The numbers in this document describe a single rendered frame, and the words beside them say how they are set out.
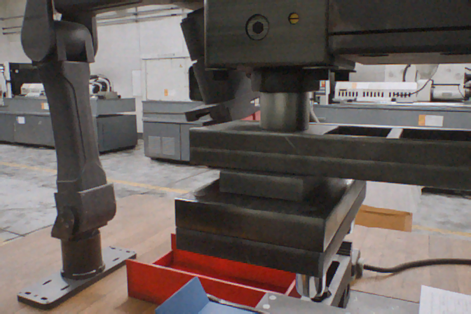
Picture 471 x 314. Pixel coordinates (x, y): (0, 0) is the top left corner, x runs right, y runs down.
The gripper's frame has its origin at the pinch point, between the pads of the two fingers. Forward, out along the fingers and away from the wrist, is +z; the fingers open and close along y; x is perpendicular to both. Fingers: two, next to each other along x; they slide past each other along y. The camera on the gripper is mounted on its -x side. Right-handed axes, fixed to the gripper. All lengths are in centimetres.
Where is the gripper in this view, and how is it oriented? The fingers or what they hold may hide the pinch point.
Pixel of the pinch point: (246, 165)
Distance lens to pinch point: 52.1
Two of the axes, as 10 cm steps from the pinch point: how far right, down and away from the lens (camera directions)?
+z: 2.8, 9.4, 2.1
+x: -7.9, 1.1, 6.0
